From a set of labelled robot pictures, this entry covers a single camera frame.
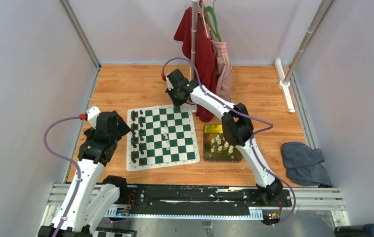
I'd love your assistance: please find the green white chess board mat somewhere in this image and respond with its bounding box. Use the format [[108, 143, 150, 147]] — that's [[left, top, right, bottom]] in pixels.
[[126, 104, 200, 171]]

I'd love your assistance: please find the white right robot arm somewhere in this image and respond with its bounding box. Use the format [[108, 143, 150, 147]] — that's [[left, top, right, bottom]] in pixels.
[[161, 69, 283, 206]]

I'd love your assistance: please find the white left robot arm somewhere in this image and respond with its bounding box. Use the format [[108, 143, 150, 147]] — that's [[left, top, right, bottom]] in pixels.
[[37, 106, 130, 237]]

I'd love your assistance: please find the yellow tray of white pieces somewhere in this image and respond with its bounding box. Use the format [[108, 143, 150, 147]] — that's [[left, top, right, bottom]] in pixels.
[[203, 124, 243, 163]]

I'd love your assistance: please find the red hanging garment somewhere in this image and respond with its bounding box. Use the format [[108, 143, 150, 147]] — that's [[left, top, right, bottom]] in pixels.
[[173, 6, 217, 123]]

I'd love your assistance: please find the pink hanging garment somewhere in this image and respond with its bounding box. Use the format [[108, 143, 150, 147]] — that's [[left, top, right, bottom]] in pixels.
[[198, 0, 237, 104]]

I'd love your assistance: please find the green clothes hanger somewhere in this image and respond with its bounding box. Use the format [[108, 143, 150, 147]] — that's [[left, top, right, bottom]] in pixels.
[[204, 0, 222, 42]]

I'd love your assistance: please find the white clothes rack pole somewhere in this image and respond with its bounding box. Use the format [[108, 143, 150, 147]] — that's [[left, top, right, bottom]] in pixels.
[[188, 0, 200, 114]]

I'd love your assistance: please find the white rack foot right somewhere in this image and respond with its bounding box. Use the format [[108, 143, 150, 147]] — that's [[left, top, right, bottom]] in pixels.
[[274, 58, 295, 113]]

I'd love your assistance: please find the grey cloth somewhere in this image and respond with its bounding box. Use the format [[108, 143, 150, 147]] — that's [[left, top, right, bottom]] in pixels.
[[281, 142, 333, 188]]

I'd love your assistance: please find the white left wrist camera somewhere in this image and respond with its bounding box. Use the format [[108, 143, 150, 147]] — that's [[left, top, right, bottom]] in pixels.
[[85, 105, 101, 129]]

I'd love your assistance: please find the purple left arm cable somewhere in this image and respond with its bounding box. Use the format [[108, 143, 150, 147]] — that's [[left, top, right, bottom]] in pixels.
[[43, 115, 86, 237]]

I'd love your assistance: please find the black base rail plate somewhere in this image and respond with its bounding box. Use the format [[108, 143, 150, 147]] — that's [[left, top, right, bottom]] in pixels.
[[114, 184, 294, 216]]

